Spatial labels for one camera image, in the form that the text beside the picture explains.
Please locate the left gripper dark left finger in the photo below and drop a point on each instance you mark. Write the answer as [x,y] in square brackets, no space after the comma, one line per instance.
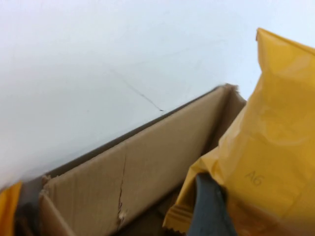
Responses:
[28,221]

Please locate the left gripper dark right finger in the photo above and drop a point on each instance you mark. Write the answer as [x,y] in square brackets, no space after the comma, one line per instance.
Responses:
[209,214]

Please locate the yellow snack packet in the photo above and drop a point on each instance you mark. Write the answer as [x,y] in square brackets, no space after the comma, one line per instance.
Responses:
[270,123]

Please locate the cardboard box with clear tape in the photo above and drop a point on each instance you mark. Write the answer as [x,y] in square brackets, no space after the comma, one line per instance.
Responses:
[152,159]

